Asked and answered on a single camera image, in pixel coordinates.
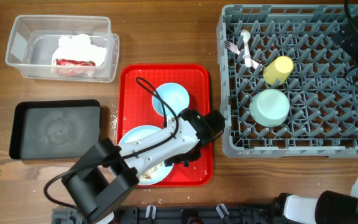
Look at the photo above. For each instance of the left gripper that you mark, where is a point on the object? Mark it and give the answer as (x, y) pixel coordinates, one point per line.
(195, 155)

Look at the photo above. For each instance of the red strawberry snack wrapper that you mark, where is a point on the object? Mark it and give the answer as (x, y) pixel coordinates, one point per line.
(73, 63)

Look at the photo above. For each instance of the light blue plate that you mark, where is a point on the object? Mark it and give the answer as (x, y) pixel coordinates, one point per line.
(139, 133)

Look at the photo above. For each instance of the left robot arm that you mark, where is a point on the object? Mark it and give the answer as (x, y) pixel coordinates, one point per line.
(107, 173)

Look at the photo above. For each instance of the grey dishwasher rack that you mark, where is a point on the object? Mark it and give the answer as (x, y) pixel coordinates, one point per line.
(322, 88)

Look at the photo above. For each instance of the white napkin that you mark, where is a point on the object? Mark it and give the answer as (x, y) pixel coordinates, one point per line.
(79, 47)

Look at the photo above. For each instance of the red serving tray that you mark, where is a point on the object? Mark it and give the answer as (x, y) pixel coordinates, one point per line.
(135, 109)

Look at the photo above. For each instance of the yellow plastic cup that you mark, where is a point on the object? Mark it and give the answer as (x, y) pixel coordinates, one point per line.
(279, 69)

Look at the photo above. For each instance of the clear plastic bin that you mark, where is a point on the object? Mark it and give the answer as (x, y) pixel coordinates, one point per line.
(34, 39)

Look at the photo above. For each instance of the light blue bowl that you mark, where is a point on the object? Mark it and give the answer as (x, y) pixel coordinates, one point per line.
(175, 95)

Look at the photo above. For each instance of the white plastic fork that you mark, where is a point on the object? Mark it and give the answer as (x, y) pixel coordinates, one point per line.
(233, 48)

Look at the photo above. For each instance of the white plastic spoon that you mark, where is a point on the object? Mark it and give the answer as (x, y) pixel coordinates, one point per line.
(246, 46)

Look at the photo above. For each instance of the light green bowl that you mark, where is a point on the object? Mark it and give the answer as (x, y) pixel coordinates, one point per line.
(269, 108)

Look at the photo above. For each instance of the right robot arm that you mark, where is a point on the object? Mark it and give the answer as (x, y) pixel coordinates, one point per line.
(329, 207)

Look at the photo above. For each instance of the black plastic bin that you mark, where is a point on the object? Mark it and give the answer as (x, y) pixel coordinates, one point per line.
(54, 129)

